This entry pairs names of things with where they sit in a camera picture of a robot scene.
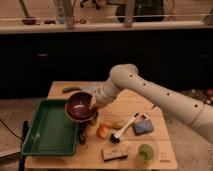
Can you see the wooden table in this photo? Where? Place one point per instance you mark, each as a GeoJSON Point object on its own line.
{"type": "Point", "coordinates": [89, 156]}

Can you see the white-handled dish brush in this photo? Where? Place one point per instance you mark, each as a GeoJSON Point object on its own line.
{"type": "Point", "coordinates": [115, 138]}

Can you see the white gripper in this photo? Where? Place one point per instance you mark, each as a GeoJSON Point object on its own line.
{"type": "Point", "coordinates": [105, 94]}

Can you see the dark red bowl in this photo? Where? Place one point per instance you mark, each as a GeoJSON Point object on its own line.
{"type": "Point", "coordinates": [80, 98]}

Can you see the metal fork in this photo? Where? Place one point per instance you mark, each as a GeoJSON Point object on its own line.
{"type": "Point", "coordinates": [146, 114]}

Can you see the small wooden block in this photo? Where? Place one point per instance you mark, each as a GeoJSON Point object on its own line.
{"type": "Point", "coordinates": [113, 153]}

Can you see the blue sponge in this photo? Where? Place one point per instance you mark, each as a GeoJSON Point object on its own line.
{"type": "Point", "coordinates": [143, 127]}

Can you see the green cucumber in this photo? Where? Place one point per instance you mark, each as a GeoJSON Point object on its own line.
{"type": "Point", "coordinates": [70, 89]}

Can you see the green cup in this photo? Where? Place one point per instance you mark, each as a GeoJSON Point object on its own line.
{"type": "Point", "coordinates": [145, 153]}

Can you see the crumpled blue-white cloth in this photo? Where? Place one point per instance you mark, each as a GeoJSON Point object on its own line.
{"type": "Point", "coordinates": [89, 89]}

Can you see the green plastic tray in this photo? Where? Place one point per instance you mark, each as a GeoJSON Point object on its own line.
{"type": "Point", "coordinates": [51, 133]}

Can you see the dark bowl on shelf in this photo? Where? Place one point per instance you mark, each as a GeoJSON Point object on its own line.
{"type": "Point", "coordinates": [29, 21]}

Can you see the dark brown bottle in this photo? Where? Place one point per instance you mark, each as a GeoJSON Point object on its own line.
{"type": "Point", "coordinates": [82, 133]}

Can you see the orange-brown bowl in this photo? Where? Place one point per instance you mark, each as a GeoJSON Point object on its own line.
{"type": "Point", "coordinates": [79, 113]}

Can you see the orange-red apple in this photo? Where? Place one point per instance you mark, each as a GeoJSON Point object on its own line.
{"type": "Point", "coordinates": [102, 131]}

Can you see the small metal cup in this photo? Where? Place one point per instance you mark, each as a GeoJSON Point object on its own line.
{"type": "Point", "coordinates": [93, 121]}

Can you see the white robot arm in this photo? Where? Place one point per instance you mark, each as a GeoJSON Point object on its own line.
{"type": "Point", "coordinates": [191, 112]}

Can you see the yellow banana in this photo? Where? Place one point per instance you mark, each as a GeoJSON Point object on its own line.
{"type": "Point", "coordinates": [116, 124]}

